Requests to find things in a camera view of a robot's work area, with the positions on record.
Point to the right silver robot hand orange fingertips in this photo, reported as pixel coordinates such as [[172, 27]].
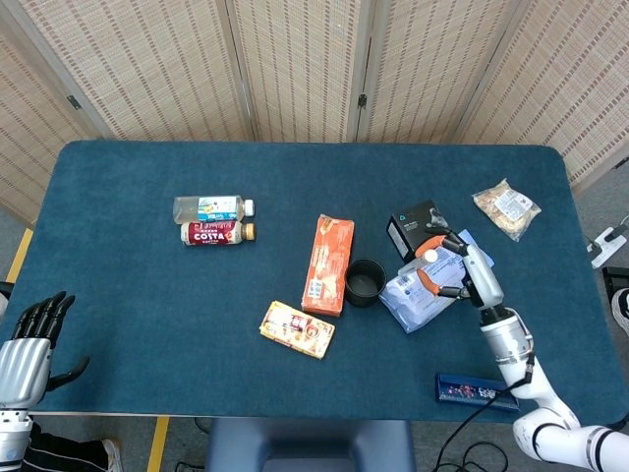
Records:
[[484, 280]]

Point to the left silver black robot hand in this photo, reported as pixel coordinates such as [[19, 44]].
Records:
[[22, 369]]

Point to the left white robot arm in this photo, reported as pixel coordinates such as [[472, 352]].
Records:
[[12, 437]]

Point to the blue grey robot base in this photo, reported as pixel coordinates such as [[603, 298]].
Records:
[[309, 442]]

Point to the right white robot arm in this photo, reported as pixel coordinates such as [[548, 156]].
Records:
[[511, 339]]

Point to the black cup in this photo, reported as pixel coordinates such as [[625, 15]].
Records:
[[366, 301]]

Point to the white rounded object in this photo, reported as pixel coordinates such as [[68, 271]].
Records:
[[3, 305]]

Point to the white blue wipes pack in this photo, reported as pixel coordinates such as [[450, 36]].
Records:
[[413, 300]]

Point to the clear snack bag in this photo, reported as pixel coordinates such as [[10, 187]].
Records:
[[506, 206]]

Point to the black product box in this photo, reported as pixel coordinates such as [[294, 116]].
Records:
[[410, 231]]

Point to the black trousers with stripes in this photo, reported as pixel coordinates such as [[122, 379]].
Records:
[[59, 452]]

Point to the dark blue long box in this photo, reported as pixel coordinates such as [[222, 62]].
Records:
[[462, 391]]

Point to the white floor device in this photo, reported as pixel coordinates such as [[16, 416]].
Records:
[[602, 251]]

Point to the black white shoe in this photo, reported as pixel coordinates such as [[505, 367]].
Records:
[[621, 305]]

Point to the blue felt table mat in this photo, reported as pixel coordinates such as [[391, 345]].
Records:
[[147, 305]]

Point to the orange snack box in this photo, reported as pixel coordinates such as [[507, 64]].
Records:
[[326, 265]]

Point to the black screen hinge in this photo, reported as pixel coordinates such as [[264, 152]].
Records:
[[74, 102], [362, 100], [621, 163]]

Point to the yellow snack box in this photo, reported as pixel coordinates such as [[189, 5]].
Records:
[[297, 329]]

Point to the woven folding screen panel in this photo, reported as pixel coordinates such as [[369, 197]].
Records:
[[147, 64], [300, 64], [432, 64], [565, 74], [29, 123]]

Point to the red Costa coffee bottle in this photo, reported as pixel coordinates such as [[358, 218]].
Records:
[[211, 236]]

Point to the clear water bottle white cap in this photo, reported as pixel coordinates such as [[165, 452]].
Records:
[[189, 209]]

